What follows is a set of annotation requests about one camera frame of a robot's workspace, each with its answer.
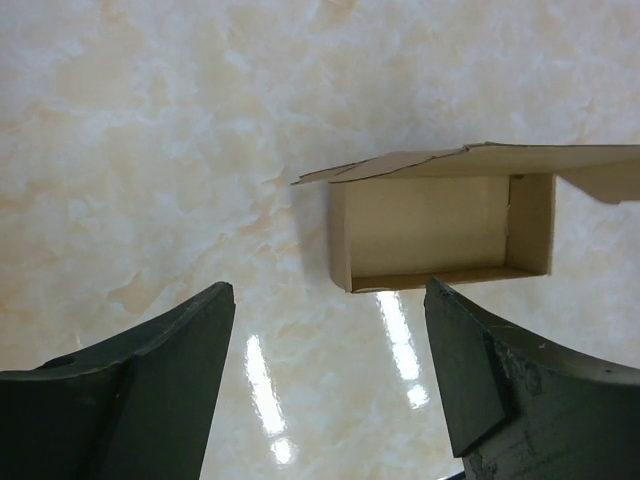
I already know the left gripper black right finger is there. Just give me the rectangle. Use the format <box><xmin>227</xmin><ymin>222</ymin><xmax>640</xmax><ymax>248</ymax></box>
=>
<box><xmin>424</xmin><ymin>278</ymin><xmax>639</xmax><ymax>479</ymax></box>

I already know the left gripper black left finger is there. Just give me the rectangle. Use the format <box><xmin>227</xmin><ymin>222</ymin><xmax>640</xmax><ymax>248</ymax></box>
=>
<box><xmin>1</xmin><ymin>282</ymin><xmax>236</xmax><ymax>479</ymax></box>

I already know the brown cardboard paper box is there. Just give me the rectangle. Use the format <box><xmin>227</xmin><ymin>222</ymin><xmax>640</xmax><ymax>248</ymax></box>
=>
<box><xmin>301</xmin><ymin>142</ymin><xmax>639</xmax><ymax>293</ymax></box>

